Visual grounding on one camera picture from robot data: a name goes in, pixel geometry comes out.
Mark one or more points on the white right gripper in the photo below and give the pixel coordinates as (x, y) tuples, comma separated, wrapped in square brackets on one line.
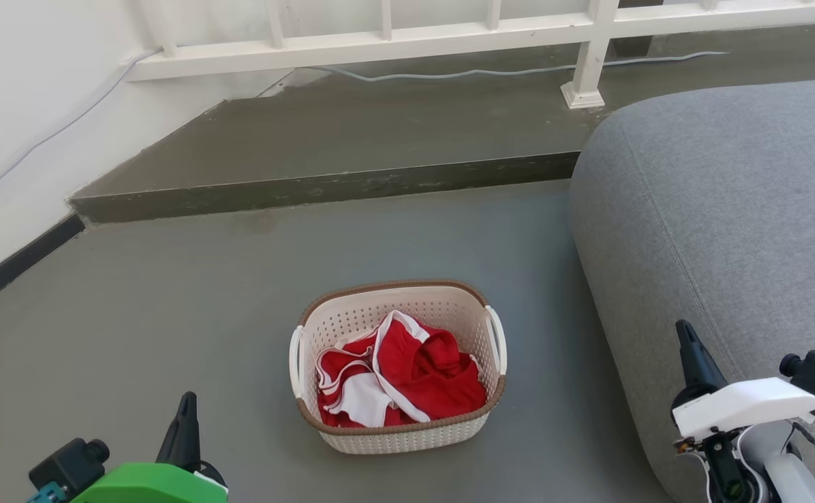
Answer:
[(750, 405)]

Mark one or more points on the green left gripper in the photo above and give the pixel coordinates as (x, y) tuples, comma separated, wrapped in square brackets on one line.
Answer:
[(149, 485)]

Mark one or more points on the cream laundry basket brown rim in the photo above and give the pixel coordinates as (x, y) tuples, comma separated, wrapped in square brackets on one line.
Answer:
[(407, 440)]

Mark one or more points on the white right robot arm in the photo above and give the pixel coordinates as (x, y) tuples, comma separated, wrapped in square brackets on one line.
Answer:
[(764, 471)]

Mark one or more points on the grey fabric sofa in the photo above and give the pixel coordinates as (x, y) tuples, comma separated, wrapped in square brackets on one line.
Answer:
[(715, 188)]

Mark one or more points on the black baseboard strip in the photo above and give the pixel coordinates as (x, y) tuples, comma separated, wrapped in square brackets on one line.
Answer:
[(16, 264)]

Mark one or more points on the red and white clothing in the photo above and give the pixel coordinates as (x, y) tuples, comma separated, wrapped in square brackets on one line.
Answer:
[(442, 384)]

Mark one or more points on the white railing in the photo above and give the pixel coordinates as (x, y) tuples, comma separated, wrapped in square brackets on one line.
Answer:
[(379, 45)]

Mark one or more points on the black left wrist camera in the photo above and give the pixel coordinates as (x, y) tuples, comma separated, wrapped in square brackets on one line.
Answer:
[(72, 464)]

